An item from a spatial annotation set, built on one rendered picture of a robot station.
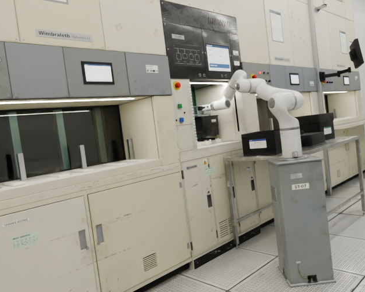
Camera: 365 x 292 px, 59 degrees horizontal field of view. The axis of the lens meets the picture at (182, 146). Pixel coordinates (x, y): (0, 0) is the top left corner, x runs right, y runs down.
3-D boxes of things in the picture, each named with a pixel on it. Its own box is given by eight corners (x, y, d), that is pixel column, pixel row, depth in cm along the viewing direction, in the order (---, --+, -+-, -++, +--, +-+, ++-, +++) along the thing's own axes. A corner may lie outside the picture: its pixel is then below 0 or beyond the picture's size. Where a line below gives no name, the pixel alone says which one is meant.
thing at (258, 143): (243, 156, 257) (240, 134, 256) (258, 151, 278) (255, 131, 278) (276, 154, 239) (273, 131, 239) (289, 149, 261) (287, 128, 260)
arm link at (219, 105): (217, 98, 283) (211, 103, 278) (229, 96, 273) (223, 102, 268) (221, 106, 286) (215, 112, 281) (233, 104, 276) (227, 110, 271)
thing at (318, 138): (312, 147, 259) (310, 131, 258) (278, 148, 279) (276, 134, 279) (326, 142, 280) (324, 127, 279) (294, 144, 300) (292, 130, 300)
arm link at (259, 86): (284, 114, 200) (305, 111, 206) (288, 95, 194) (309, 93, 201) (240, 92, 241) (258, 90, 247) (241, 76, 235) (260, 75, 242)
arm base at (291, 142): (313, 158, 196) (310, 127, 195) (281, 161, 197) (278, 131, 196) (302, 155, 215) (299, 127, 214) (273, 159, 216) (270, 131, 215)
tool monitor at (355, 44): (364, 72, 339) (360, 37, 337) (314, 81, 378) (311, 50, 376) (375, 72, 366) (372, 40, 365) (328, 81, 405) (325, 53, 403)
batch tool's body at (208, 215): (199, 271, 234) (164, -3, 224) (126, 247, 303) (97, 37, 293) (265, 233, 294) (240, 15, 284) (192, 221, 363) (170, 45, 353)
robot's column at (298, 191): (336, 283, 195) (324, 157, 191) (289, 287, 196) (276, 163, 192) (318, 263, 223) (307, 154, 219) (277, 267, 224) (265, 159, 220)
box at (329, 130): (321, 141, 299) (318, 114, 298) (294, 142, 321) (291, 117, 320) (336, 138, 317) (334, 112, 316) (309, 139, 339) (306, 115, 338)
